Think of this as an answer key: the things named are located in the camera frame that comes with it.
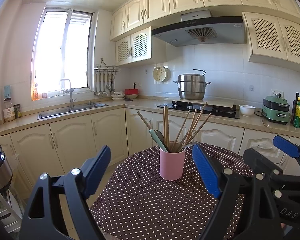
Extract metal wall utensil rack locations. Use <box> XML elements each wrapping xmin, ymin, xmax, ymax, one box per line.
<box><xmin>94</xmin><ymin>58</ymin><xmax>122</xmax><ymax>72</ymax></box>

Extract steel steamer pot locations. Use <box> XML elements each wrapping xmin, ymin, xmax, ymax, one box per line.
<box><xmin>173</xmin><ymin>69</ymin><xmax>212</xmax><ymax>100</ymax></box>

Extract steel double sink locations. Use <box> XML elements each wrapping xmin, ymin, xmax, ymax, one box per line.
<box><xmin>37</xmin><ymin>102</ymin><xmax>109</xmax><ymax>120</ymax></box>

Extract cream lattice door cabinet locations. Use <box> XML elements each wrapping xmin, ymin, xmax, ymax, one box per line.
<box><xmin>241</xmin><ymin>11</ymin><xmax>300</xmax><ymax>73</ymax></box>
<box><xmin>115</xmin><ymin>26</ymin><xmax>152</xmax><ymax>67</ymax></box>

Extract white bowl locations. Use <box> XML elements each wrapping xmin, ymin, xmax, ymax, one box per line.
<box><xmin>239</xmin><ymin>104</ymin><xmax>256</xmax><ymax>117</ymax></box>

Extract dark glass oil bottle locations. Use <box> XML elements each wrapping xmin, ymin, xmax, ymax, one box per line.
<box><xmin>291</xmin><ymin>93</ymin><xmax>300</xmax><ymax>125</ymax></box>

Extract white storage rack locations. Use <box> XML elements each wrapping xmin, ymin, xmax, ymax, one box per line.
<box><xmin>0</xmin><ymin>191</ymin><xmax>24</xmax><ymax>233</ymax></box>

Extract mint green sheathed knife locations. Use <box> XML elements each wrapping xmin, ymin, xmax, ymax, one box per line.
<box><xmin>149</xmin><ymin>129</ymin><xmax>168</xmax><ymax>153</ymax></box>

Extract cream steamer tray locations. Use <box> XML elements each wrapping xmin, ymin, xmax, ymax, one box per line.
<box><xmin>153</xmin><ymin>66</ymin><xmax>171</xmax><ymax>82</ymax></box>

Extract labelled glass jar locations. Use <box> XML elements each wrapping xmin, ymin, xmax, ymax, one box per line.
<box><xmin>3</xmin><ymin>97</ymin><xmax>15</xmax><ymax>122</ymax></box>

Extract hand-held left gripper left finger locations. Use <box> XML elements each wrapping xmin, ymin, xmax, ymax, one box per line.
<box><xmin>19</xmin><ymin>145</ymin><xmax>112</xmax><ymax>240</ymax></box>

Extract yellow green bottle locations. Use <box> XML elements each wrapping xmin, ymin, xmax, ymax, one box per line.
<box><xmin>293</xmin><ymin>97</ymin><xmax>300</xmax><ymax>128</ymax></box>

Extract black gas stove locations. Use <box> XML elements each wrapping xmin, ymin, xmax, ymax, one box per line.
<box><xmin>157</xmin><ymin>100</ymin><xmax>240</xmax><ymax>119</ymax></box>

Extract grey range hood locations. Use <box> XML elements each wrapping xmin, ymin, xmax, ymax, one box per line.
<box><xmin>151</xmin><ymin>10</ymin><xmax>247</xmax><ymax>47</ymax></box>

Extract row of hanging kitchen utensils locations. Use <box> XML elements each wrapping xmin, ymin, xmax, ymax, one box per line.
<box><xmin>94</xmin><ymin>71</ymin><xmax>116</xmax><ymax>97</ymax></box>

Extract green electric cooker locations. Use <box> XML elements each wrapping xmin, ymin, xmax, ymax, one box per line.
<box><xmin>261</xmin><ymin>95</ymin><xmax>290</xmax><ymax>125</ymax></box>

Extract cream base cabinets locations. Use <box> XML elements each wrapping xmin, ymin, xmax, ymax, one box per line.
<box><xmin>0</xmin><ymin>107</ymin><xmax>300</xmax><ymax>200</ymax></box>

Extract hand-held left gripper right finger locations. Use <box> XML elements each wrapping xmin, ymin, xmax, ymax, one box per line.
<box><xmin>192</xmin><ymin>144</ymin><xmax>284</xmax><ymax>240</ymax></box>

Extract red lidded container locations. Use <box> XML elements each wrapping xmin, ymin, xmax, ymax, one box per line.
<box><xmin>124</xmin><ymin>89</ymin><xmax>140</xmax><ymax>100</ymax></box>

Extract steel cooking appliance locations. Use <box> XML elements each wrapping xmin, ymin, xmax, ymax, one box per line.
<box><xmin>0</xmin><ymin>144</ymin><xmax>13</xmax><ymax>194</ymax></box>

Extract beige kitchen countertop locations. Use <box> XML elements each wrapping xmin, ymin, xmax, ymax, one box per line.
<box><xmin>0</xmin><ymin>97</ymin><xmax>300</xmax><ymax>139</ymax></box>

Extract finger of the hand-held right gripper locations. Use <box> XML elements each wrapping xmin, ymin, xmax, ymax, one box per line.
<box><xmin>243</xmin><ymin>147</ymin><xmax>300</xmax><ymax>207</ymax></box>
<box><xmin>273</xmin><ymin>135</ymin><xmax>300</xmax><ymax>178</ymax></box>

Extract steel faucet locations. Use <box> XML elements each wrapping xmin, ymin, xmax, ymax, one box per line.
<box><xmin>59</xmin><ymin>78</ymin><xmax>77</xmax><ymax>109</ymax></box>

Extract kitchen window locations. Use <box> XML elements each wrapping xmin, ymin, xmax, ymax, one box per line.
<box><xmin>31</xmin><ymin>7</ymin><xmax>95</xmax><ymax>100</ymax></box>

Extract group of wooden chopsticks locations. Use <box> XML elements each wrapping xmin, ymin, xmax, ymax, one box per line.
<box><xmin>137</xmin><ymin>102</ymin><xmax>212</xmax><ymax>153</ymax></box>

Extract round polka dot table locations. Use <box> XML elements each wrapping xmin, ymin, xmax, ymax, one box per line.
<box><xmin>90</xmin><ymin>142</ymin><xmax>255</xmax><ymax>240</ymax></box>

